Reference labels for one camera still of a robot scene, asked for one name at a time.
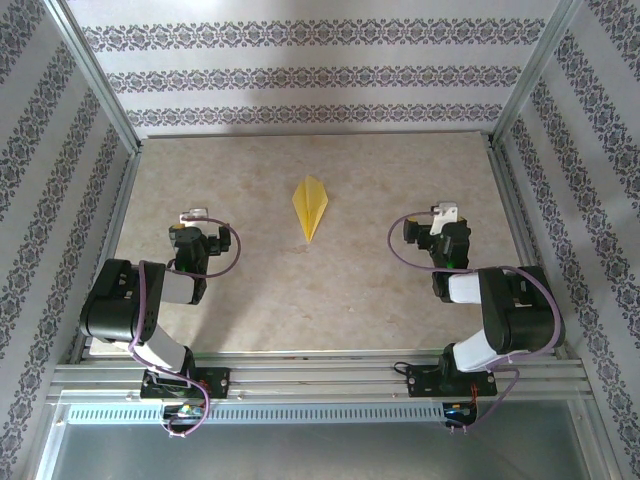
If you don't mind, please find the slotted grey cable duct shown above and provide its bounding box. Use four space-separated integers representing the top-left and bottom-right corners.
64 403 447 426

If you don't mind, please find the aluminium side rail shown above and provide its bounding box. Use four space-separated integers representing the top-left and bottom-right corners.
69 144 144 366
487 137 571 361

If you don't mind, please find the small circuit board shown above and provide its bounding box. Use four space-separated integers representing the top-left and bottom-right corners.
442 402 479 421
162 403 209 420

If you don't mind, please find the aluminium frame post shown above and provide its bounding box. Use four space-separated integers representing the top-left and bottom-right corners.
42 0 144 156
489 0 589 149

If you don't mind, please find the grey metal panel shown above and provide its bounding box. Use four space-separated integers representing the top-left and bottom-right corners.
32 399 619 480

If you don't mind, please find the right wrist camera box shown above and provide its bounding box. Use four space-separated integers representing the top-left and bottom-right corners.
429 200 460 236

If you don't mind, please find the aluminium mounting rail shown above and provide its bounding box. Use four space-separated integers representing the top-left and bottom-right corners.
47 352 586 404

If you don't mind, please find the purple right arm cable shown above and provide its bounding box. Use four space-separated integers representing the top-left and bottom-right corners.
389 209 565 436

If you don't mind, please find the yellow paper sheet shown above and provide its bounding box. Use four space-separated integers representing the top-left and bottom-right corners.
291 175 330 244

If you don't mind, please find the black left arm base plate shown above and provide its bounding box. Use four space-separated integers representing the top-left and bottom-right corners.
140 367 232 400

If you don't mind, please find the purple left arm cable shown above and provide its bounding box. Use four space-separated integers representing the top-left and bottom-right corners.
127 212 244 440

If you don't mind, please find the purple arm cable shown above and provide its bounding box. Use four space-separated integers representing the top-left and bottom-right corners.
127 212 244 440
389 209 565 436

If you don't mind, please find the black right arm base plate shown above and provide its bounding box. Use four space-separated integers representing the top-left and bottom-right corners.
405 363 499 399

